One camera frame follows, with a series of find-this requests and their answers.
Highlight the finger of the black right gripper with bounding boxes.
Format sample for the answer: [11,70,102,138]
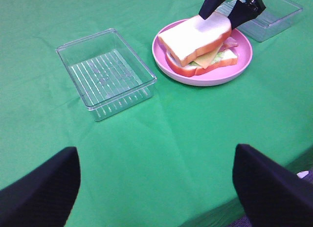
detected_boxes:
[228,0,259,29]
[199,0,225,19]

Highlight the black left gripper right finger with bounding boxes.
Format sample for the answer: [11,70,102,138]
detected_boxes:
[232,144,313,227]

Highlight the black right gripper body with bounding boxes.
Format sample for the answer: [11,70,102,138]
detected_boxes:
[234,0,266,13]

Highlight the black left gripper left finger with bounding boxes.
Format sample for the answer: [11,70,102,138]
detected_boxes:
[0,147,81,227]

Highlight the bacon strip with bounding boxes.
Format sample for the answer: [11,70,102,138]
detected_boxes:
[219,36,239,52]

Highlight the bread slice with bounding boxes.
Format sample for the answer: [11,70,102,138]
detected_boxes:
[165,49,238,77]
[158,12,232,67]

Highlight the green lettuce leaf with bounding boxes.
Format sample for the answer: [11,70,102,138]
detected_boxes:
[189,51,225,66]

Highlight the yellow cheese slice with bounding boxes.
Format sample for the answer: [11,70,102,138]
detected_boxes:
[194,44,223,68]

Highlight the right clear plastic tray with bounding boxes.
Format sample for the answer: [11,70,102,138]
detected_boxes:
[215,0,304,43]

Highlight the clear plastic tray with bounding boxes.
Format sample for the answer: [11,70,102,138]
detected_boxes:
[56,28,157,122]
[215,0,304,43]

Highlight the pink round plate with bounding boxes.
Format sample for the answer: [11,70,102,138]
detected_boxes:
[152,19,253,87]

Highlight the left clear plastic tray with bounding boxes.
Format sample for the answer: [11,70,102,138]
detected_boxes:
[56,28,157,122]

